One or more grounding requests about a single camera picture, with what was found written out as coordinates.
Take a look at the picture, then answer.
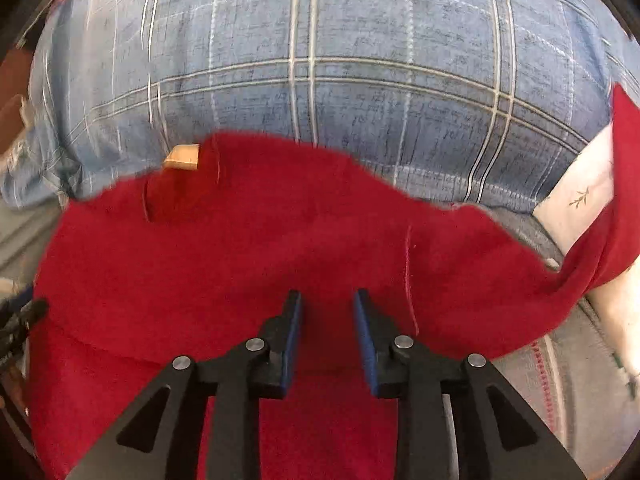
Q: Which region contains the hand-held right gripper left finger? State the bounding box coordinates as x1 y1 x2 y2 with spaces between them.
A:
65 290 306 480

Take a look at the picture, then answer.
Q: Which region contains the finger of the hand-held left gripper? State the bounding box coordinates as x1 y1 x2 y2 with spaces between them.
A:
0 297 50 361

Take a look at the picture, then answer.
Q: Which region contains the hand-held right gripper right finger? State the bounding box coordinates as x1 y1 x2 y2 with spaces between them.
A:
352 287 588 480

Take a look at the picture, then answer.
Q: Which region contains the red knit sweater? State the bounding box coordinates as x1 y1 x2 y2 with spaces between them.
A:
27 82 640 480

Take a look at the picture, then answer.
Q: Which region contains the grey plaid bed sheet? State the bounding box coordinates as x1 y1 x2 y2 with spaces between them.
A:
0 200 640 480

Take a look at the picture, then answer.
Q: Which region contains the brown wooden furniture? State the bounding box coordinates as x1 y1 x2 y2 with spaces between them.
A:
0 50 36 156

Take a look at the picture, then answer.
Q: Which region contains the white cloth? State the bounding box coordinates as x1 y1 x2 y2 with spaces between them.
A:
532 125 640 396

